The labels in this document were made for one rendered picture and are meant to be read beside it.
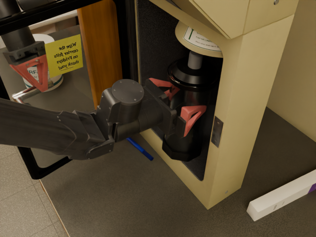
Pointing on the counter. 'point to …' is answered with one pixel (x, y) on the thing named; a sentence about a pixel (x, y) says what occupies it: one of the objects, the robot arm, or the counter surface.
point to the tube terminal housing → (234, 94)
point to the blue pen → (140, 148)
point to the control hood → (217, 14)
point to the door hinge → (130, 9)
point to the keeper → (217, 131)
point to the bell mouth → (196, 41)
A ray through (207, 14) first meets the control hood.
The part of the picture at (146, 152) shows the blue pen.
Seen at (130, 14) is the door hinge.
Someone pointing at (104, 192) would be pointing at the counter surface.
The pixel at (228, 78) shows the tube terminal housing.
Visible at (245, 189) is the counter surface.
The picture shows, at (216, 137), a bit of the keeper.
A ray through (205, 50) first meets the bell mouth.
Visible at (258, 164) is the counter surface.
